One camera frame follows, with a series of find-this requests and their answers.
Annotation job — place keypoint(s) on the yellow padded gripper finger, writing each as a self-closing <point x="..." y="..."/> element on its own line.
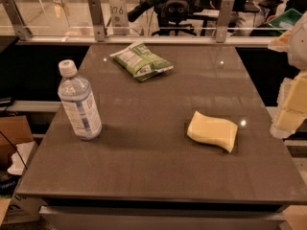
<point x="291" y="109"/>

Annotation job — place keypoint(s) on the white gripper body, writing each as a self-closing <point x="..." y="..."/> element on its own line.
<point x="299" y="47"/>

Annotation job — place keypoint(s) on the green jalapeno chip bag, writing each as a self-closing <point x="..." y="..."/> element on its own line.
<point x="141" y="62"/>

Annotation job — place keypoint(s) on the clear plastic water bottle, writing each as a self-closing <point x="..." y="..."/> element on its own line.
<point x="77" y="98"/>

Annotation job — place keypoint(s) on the green plastic bin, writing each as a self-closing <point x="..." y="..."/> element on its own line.
<point x="284" y="21"/>

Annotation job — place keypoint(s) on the yellow sponge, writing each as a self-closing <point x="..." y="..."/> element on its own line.
<point x="212" y="131"/>

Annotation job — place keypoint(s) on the black office chair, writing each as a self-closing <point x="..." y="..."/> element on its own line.
<point x="170" y="20"/>

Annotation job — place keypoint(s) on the crumpled white paper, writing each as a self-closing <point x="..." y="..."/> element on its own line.
<point x="22" y="158"/>

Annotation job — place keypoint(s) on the brown cardboard box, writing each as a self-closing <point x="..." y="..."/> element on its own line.
<point x="14" y="130"/>

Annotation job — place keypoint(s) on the right metal railing bracket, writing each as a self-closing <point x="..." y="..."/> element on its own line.
<point x="223" y="20"/>

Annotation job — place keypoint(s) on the metal railing bracket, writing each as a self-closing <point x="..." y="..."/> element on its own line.
<point x="223" y="20"/>
<point x="19" y="26"/>
<point x="97" y="18"/>

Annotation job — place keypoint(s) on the white numbered sign post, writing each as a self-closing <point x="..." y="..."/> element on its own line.
<point x="119" y="17"/>

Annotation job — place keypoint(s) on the middle metal railing bracket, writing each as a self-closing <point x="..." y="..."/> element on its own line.
<point x="97" y="18"/>

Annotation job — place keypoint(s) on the left metal railing bracket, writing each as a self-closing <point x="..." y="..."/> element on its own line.
<point x="19" y="26"/>

